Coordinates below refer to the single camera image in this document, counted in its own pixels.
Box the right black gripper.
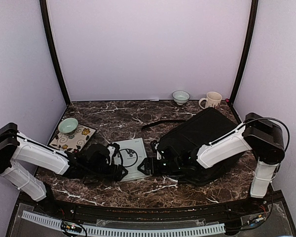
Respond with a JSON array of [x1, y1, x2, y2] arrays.
[[137, 158, 181, 176]]

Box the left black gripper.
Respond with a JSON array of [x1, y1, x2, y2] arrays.
[[86, 162, 128, 182]]

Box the grey notebook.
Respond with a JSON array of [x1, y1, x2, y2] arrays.
[[114, 138, 150, 182]]

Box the black student bag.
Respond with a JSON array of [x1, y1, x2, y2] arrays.
[[142, 107, 247, 186]]

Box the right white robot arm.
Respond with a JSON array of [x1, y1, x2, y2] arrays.
[[137, 109, 289, 214]]

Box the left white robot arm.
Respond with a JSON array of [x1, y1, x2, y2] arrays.
[[0, 122, 128, 215]]

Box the floral placemat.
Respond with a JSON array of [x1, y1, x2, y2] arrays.
[[48, 124, 97, 153]]

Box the green bowl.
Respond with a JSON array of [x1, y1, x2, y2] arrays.
[[58, 118, 78, 134]]

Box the small white bowl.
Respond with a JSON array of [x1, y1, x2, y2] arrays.
[[172, 90, 190, 105]]

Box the cream mug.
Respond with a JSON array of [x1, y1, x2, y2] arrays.
[[198, 91, 222, 110]]

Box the black front table rail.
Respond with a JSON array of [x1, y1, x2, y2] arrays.
[[14, 192, 272, 225]]

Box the white cable duct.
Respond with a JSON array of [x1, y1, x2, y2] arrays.
[[21, 211, 225, 237]]

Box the right black frame post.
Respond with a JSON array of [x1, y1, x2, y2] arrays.
[[229, 0, 259, 106]]

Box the black frame post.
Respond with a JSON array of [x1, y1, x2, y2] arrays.
[[39, 0, 71, 106], [229, 0, 259, 106]]

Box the left black frame post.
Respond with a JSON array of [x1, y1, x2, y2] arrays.
[[39, 0, 71, 106]]

